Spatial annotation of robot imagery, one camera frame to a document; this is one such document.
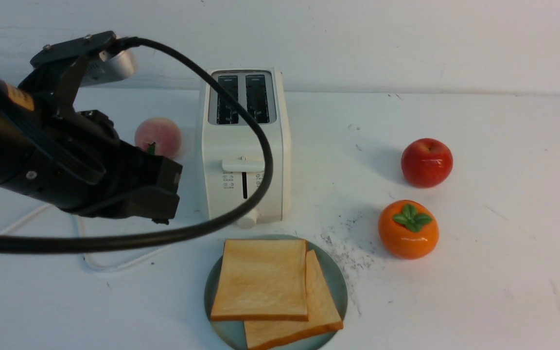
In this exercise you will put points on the pink fake peach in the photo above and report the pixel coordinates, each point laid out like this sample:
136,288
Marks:
161,134

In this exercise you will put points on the toast slice with orange crust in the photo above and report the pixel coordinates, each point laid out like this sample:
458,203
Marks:
323,316

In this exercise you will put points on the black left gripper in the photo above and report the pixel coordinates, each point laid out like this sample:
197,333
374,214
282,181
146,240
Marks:
134,182

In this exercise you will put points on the red fake apple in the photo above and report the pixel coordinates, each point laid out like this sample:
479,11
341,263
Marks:
426,163

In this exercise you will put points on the orange fake persimmon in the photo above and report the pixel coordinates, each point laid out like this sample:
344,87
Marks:
408,230

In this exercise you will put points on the white toaster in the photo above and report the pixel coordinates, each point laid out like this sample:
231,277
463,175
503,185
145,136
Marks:
229,156

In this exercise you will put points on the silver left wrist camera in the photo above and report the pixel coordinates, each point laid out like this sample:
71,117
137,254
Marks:
109,68

